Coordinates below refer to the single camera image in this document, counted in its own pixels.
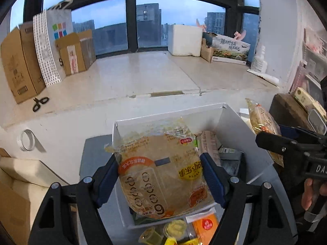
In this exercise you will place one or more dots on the white tape roll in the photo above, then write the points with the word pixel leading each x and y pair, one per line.
pixel 20 143

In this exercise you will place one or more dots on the black scissors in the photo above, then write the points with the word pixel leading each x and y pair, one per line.
pixel 42 101

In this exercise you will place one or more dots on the small cardboard box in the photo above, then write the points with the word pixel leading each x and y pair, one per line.
pixel 74 56

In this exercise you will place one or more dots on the white tube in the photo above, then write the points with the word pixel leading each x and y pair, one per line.
pixel 264 77

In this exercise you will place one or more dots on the white rectangular box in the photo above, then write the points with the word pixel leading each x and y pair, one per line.
pixel 230 122

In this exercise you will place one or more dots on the large cardboard box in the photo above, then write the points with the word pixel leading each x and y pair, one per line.
pixel 20 66

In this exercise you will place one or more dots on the beige striped snack packet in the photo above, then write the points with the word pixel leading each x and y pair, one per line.
pixel 210 145

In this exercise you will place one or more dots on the small brown carton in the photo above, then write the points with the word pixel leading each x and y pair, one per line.
pixel 207 52

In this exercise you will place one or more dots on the grey speaker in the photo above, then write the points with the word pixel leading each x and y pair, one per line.
pixel 316 120

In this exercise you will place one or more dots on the landscape printed box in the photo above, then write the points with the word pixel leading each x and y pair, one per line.
pixel 230 51

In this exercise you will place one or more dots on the black snack packet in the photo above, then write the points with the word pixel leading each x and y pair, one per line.
pixel 231 163

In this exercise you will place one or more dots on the white plastic bottle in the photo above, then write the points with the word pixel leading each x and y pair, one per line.
pixel 259 61

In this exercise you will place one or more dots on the pink floral pouch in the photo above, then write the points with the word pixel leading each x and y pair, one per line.
pixel 315 42

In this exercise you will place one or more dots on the dark wooden side table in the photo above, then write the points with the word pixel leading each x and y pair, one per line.
pixel 286 107

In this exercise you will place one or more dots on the person's right hand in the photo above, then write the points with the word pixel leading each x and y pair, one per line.
pixel 309 194

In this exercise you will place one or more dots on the yellow jelly cup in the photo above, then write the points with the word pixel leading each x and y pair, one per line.
pixel 175 228
pixel 150 237

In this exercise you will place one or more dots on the green and white carton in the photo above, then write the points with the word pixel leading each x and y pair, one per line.
pixel 304 99

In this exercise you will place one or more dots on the yellow chips packet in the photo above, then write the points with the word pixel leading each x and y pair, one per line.
pixel 265 122

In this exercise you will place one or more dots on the orange snack packet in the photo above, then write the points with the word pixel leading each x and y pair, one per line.
pixel 205 227

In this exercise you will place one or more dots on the round rice cracker packet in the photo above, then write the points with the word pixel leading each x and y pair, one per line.
pixel 158 173

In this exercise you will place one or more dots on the dotted white paper bag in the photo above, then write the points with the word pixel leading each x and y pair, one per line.
pixel 44 51

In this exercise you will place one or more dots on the white foam box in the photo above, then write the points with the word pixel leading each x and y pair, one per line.
pixel 184 40

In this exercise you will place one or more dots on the small yellow snack packet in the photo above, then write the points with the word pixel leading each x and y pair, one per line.
pixel 184 242

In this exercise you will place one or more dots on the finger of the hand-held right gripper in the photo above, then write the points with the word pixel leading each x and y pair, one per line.
pixel 276 143
pixel 288 132

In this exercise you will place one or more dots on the black window frame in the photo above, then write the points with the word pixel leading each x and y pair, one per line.
pixel 130 23

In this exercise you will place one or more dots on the clear storage drawer unit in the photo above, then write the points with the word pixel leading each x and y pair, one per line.
pixel 311 69

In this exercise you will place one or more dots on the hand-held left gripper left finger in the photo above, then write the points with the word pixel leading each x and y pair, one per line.
pixel 107 178

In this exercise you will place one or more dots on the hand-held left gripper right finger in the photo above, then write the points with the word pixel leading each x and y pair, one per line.
pixel 214 181

